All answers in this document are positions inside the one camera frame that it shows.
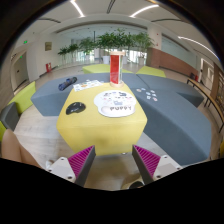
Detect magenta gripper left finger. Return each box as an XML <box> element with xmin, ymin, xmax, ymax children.
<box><xmin>45</xmin><ymin>145</ymin><xmax>97</xmax><ymax>188</ymax></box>

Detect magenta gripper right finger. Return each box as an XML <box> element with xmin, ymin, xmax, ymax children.
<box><xmin>131</xmin><ymin>144</ymin><xmax>183</xmax><ymax>186</ymax></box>

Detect black computer mouse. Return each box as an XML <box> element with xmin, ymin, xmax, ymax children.
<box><xmin>66</xmin><ymin>102</ymin><xmax>86</xmax><ymax>115</ymax></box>

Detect white printed mouse pad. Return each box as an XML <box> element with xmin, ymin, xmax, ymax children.
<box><xmin>94</xmin><ymin>90</ymin><xmax>136</xmax><ymax>118</ymax></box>

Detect yellow hexagonal ottoman table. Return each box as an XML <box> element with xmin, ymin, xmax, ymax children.
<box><xmin>56</xmin><ymin>83</ymin><xmax>147</xmax><ymax>155</ymax></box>

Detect grey modular sofa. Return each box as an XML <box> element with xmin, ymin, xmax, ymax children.
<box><xmin>31</xmin><ymin>73</ymin><xmax>211</xmax><ymax>165</ymax></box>

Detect small stickers on sofa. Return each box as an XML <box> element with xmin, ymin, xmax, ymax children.
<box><xmin>136</xmin><ymin>88</ymin><xmax>158</xmax><ymax>102</ymax></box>

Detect person's bare knee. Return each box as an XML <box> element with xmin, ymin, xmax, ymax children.
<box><xmin>1</xmin><ymin>129</ymin><xmax>40</xmax><ymax>168</ymax></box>

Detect white printed paper sheet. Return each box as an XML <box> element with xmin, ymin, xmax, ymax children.
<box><xmin>73</xmin><ymin>80</ymin><xmax>102</xmax><ymax>92</ymax></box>

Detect folded dark blue umbrella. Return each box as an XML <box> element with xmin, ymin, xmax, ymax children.
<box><xmin>58</xmin><ymin>77</ymin><xmax>77</xmax><ymax>91</ymax></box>

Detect green yellow bench seat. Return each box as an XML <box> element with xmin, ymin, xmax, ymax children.
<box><xmin>0</xmin><ymin>82</ymin><xmax>36</xmax><ymax>141</ymax></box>

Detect wooden bench right side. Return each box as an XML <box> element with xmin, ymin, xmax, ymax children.
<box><xmin>187</xmin><ymin>78</ymin><xmax>224</xmax><ymax>133</ymax></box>

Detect yellow green right ottoman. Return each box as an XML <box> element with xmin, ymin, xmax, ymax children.
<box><xmin>137</xmin><ymin>66</ymin><xmax>166</xmax><ymax>77</ymax></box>

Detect yellow green ottoman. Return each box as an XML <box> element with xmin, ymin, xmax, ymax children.
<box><xmin>81</xmin><ymin>63</ymin><xmax>134</xmax><ymax>75</ymax></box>
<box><xmin>137</xmin><ymin>66</ymin><xmax>166</xmax><ymax>77</ymax></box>

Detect yellow green far ottoman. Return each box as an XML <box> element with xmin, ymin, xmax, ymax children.
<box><xmin>81</xmin><ymin>63</ymin><xmax>134</xmax><ymax>75</ymax></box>

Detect red fire extinguisher box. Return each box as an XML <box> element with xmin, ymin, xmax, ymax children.
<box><xmin>46</xmin><ymin>63</ymin><xmax>52</xmax><ymax>73</ymax></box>

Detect red white cylinder container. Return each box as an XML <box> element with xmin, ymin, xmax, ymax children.
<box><xmin>110</xmin><ymin>51</ymin><xmax>124</xmax><ymax>87</ymax></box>

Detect potted green tree plant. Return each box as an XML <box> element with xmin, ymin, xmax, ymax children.
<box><xmin>97</xmin><ymin>30</ymin><xmax>125</xmax><ymax>64</ymax></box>

